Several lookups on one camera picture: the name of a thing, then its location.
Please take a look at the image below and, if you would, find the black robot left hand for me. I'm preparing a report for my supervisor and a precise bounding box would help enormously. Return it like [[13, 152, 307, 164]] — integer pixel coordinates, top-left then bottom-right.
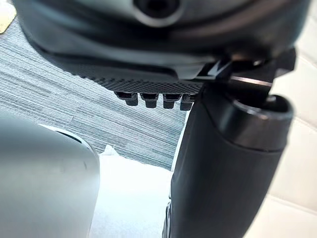
[[11, 0, 312, 238]]

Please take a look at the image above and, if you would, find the light grey square cushion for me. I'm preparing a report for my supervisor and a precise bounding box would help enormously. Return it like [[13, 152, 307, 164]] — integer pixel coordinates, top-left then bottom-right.
[[91, 144, 174, 238]]

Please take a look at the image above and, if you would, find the silver robot left leg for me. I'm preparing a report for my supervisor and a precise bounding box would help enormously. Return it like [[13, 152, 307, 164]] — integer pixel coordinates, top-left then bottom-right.
[[0, 118, 102, 238]]

